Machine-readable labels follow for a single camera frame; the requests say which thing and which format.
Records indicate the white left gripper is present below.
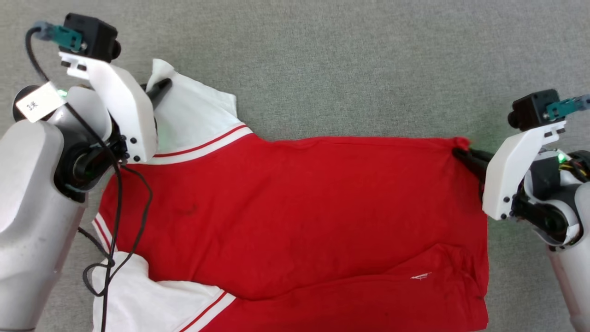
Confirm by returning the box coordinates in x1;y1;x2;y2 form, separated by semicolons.
50;78;173;142

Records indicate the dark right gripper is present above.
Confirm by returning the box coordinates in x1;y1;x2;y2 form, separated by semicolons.
452;147;590;203

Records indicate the red and white shirt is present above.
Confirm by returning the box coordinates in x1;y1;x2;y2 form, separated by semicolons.
91;58;490;332

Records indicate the white paper label tag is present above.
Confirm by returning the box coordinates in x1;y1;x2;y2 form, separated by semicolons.
15;82;66;124

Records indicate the teal right camera connector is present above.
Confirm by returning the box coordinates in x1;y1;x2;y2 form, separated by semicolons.
546;94;590;119

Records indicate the teal camera connector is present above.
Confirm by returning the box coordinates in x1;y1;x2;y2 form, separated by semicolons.
546;94;590;119
32;20;88;52

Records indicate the teal left camera connector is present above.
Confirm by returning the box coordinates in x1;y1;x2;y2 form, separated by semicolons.
32;20;88;52

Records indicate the thin black looped cable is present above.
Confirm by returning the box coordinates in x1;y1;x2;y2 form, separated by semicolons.
77;164;154;298

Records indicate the thin black camera cable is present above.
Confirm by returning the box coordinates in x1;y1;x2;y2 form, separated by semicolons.
24;27;126;332

